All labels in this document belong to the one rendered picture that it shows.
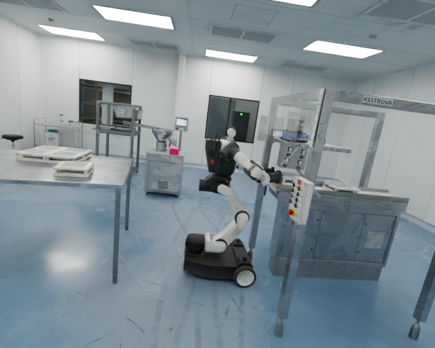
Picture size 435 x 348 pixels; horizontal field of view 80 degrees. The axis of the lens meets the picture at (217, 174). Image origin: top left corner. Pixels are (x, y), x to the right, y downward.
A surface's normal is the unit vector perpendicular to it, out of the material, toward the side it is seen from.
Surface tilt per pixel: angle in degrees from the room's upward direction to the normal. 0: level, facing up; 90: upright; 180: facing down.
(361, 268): 90
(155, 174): 92
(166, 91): 90
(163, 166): 90
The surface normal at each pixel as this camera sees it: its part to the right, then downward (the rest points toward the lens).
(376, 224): 0.09, 0.23
